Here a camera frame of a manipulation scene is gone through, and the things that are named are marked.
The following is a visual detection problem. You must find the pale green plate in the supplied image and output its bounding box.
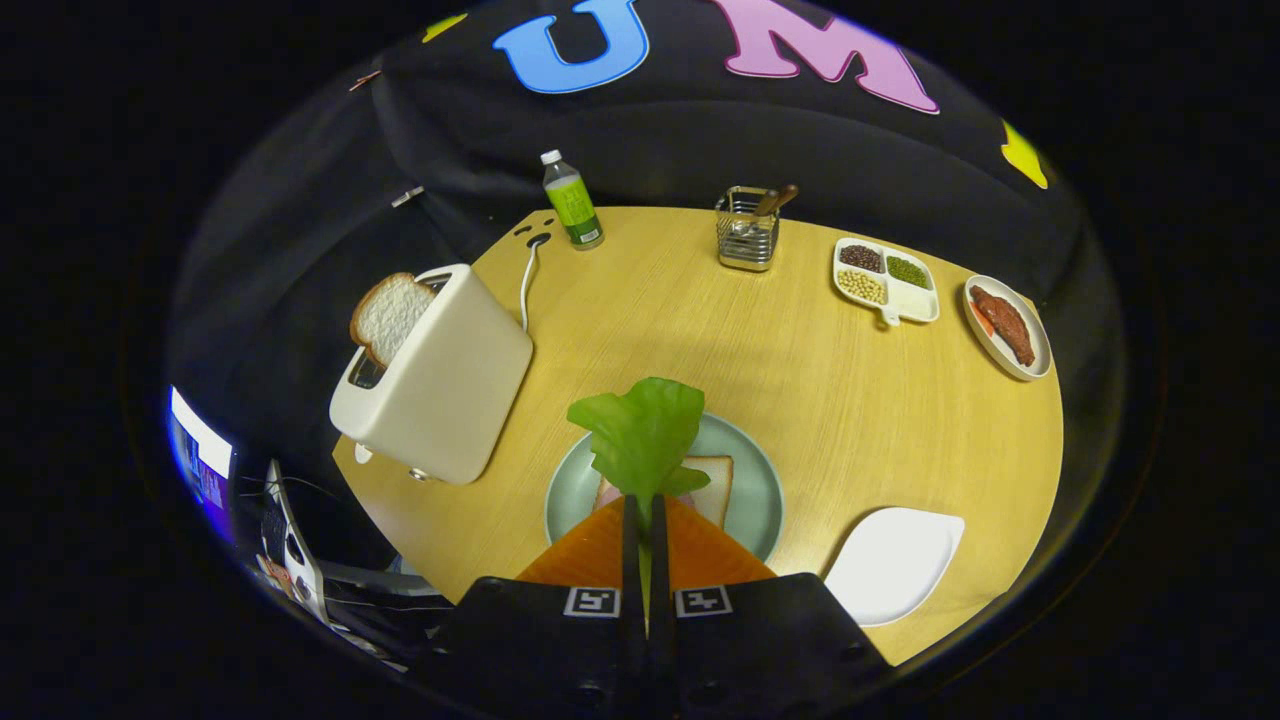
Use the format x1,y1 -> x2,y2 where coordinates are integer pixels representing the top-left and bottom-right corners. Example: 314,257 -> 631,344
544,412 -> 786,566

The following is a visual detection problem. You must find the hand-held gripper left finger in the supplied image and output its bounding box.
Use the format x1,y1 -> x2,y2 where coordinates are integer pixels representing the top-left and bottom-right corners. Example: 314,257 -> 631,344
425,495 -> 649,720

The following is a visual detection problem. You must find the white divided dish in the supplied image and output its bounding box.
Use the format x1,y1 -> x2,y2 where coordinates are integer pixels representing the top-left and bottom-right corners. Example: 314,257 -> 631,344
832,237 -> 941,328

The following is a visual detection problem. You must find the metal wire utensil holder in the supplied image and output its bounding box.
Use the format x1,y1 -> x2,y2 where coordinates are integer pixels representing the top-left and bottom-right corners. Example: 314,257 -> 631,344
714,186 -> 781,273

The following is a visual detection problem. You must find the white toaster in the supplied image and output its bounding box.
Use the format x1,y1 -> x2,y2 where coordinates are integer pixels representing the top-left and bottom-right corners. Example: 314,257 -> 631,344
329,263 -> 535,487

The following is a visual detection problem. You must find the white toaster cable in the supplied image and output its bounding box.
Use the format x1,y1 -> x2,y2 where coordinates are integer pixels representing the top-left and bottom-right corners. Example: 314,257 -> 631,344
519,232 -> 553,333

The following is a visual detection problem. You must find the white oval plate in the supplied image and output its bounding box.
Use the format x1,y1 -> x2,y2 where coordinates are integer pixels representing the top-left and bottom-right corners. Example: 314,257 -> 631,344
962,274 -> 1053,383

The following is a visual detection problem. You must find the toasted bread slice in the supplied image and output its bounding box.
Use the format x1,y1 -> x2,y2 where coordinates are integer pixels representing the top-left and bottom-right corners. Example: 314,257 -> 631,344
349,272 -> 438,369

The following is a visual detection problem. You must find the lit computer screen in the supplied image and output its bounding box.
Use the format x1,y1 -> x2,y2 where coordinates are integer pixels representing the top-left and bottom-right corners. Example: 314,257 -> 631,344
168,385 -> 236,511

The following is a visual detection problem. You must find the white bread slice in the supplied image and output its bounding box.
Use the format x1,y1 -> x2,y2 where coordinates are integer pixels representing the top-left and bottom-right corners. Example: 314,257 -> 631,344
596,455 -> 735,531

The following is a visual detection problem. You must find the green lettuce leaf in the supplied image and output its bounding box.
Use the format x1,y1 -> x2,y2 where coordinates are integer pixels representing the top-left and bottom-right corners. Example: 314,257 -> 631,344
567,377 -> 713,636

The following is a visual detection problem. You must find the white leaf-shaped plate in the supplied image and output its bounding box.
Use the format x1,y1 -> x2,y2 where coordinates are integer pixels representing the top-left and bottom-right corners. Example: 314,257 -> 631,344
822,507 -> 967,628

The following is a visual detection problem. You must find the silver laptop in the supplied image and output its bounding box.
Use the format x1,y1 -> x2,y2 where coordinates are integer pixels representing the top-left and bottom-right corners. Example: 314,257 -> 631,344
260,460 -> 331,623

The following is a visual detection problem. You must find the pile of yellow soybeans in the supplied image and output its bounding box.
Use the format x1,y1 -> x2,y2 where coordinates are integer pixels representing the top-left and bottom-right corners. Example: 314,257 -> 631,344
836,269 -> 888,306

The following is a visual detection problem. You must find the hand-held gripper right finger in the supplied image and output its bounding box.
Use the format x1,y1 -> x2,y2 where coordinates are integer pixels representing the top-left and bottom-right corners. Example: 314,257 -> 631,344
648,495 -> 893,720

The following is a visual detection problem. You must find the wooden handled utensil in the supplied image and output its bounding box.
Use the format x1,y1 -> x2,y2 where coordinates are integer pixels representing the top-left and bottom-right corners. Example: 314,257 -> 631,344
735,184 -> 799,236

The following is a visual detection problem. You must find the brown meat piece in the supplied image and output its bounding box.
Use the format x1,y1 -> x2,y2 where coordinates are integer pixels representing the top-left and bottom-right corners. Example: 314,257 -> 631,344
970,285 -> 1037,368

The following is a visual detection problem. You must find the green label drink bottle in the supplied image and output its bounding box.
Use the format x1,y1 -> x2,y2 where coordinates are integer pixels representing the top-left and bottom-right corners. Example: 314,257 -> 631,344
541,150 -> 606,251

